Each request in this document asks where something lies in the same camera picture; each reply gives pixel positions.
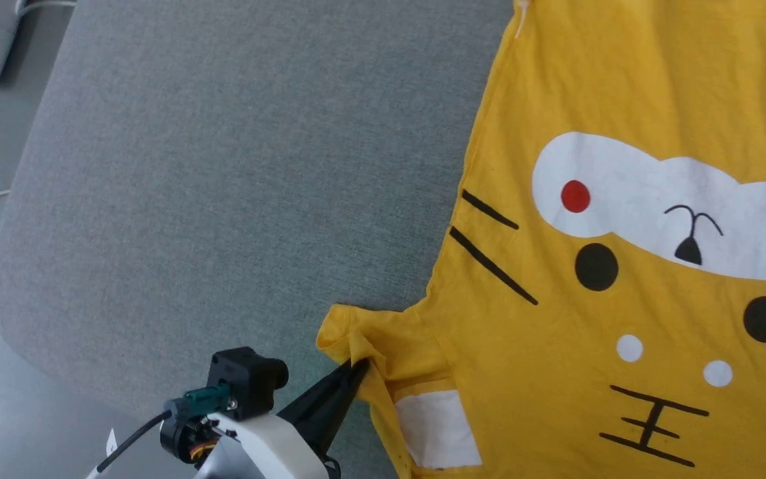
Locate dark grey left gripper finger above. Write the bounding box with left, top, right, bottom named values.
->
left=309, top=365, right=371, bottom=457
left=277, top=360, right=370, bottom=428

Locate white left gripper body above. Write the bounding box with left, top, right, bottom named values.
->
left=160, top=398, right=332, bottom=479

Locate yellow cartoon tiger T-shirt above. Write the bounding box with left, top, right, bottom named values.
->
left=316, top=0, right=766, bottom=479

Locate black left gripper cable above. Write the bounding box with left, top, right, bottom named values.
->
left=94, top=409, right=174, bottom=474

